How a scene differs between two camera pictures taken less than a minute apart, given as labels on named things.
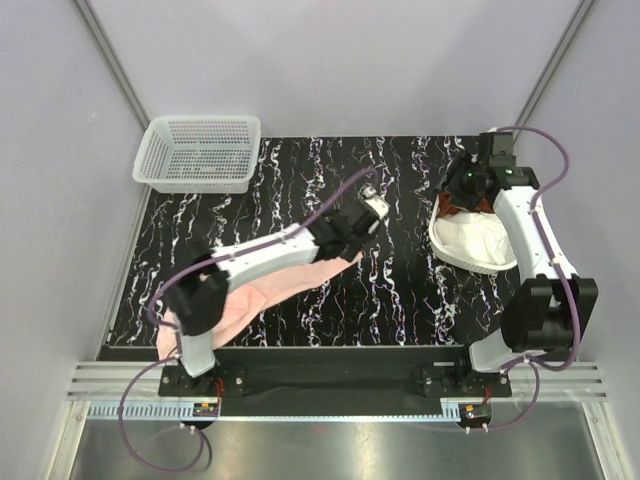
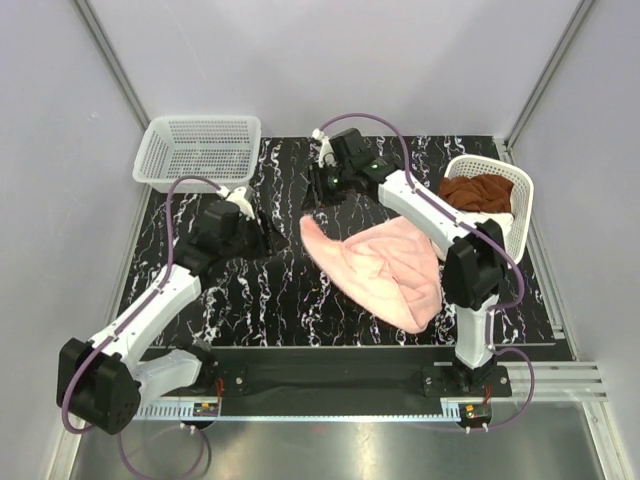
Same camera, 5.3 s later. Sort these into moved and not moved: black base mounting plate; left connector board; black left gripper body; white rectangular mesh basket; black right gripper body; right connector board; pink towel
Moved: black left gripper body; black right gripper body; pink towel
Not moved: white rectangular mesh basket; right connector board; black base mounting plate; left connector board
